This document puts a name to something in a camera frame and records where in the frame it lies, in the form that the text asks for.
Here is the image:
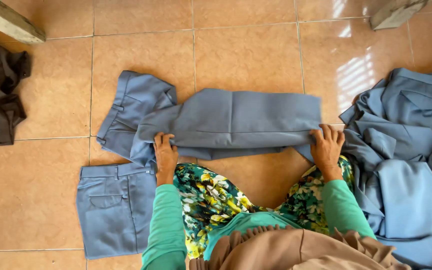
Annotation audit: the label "person's tan headscarf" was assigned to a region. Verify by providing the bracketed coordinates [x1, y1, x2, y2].
[188, 224, 412, 270]

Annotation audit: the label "folded grey-blue trousers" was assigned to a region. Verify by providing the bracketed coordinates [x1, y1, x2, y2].
[76, 161, 158, 260]

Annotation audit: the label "person's floral skirt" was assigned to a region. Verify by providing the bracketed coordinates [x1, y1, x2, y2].
[173, 155, 355, 260]

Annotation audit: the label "heap of grey-blue trousers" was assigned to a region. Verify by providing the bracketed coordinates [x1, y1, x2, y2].
[338, 64, 432, 270]

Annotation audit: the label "person's left hand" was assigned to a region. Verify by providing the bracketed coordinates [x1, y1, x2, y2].
[153, 132, 179, 176]

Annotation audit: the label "wooden furniture leg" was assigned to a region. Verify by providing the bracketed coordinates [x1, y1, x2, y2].
[0, 0, 47, 46]
[369, 0, 429, 31]

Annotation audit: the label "person's right hand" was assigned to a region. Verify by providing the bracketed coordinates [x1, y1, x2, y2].
[309, 124, 346, 177]

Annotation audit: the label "person's green shirt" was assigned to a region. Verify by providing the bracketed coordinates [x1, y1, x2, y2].
[202, 211, 304, 262]

